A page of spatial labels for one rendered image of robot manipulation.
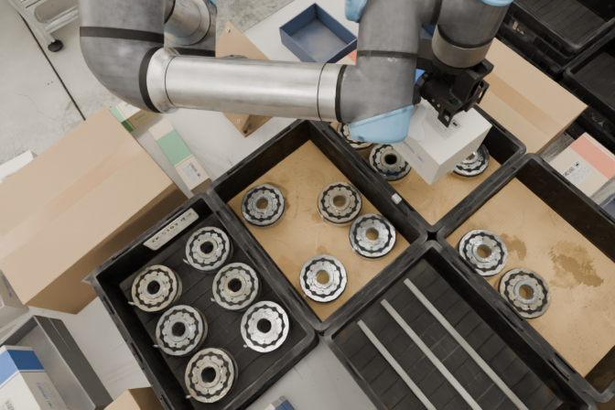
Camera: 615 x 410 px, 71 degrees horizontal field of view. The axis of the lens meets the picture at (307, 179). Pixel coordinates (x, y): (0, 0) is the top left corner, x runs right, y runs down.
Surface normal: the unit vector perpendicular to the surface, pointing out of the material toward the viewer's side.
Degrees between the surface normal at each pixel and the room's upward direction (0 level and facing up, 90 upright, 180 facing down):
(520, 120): 0
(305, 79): 14
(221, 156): 0
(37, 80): 0
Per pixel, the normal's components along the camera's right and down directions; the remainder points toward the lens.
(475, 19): -0.13, 0.92
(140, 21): 0.72, 0.20
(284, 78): -0.25, -0.23
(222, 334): -0.07, -0.40
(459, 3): -0.14, 0.68
